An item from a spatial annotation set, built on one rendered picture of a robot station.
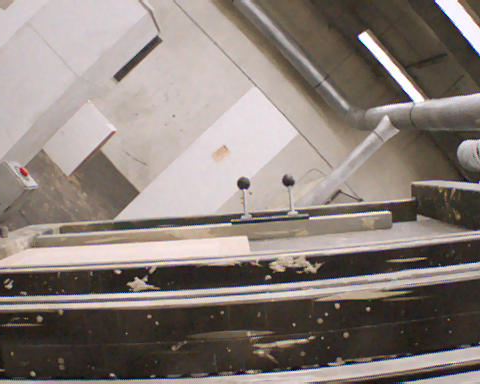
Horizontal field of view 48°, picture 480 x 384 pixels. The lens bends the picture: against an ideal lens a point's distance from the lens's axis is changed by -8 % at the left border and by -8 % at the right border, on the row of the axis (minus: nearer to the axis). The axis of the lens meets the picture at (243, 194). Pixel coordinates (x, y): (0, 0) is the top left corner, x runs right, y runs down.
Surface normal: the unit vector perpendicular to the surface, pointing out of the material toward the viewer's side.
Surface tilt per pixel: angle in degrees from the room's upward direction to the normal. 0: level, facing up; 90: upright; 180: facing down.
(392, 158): 90
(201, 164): 90
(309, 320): 90
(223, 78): 90
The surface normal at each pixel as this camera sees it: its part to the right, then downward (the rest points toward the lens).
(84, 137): 0.07, 0.10
